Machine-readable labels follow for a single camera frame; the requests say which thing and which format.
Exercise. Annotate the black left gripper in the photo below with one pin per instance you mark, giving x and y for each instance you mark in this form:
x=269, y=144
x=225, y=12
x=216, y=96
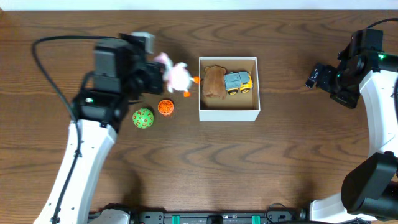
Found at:
x=156, y=78

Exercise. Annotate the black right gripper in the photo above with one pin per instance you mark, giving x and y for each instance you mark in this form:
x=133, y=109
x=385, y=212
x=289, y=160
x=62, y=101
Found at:
x=325, y=78

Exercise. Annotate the pink white duck toy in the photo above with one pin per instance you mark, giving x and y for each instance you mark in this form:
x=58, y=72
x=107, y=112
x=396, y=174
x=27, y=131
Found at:
x=176, y=76

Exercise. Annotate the brown plush toy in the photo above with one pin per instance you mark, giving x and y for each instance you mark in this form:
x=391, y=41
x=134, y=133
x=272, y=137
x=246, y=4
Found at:
x=213, y=82

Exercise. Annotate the yellow grey toy truck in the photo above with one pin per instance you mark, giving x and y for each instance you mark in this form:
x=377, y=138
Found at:
x=238, y=82

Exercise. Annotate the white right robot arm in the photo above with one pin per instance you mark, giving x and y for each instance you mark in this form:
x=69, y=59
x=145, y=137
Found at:
x=368, y=192

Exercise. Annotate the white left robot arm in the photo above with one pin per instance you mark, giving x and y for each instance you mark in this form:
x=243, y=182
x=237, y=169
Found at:
x=88, y=146

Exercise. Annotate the green numbered dice ball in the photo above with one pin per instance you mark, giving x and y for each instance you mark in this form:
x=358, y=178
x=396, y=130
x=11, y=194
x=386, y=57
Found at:
x=143, y=118

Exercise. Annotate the orange lattice ball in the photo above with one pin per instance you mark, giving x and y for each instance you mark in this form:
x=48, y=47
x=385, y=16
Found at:
x=165, y=107

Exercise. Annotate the white cardboard box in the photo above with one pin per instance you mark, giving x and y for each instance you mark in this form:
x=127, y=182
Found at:
x=238, y=107

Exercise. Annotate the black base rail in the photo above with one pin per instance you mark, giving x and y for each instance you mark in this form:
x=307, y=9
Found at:
x=117, y=213

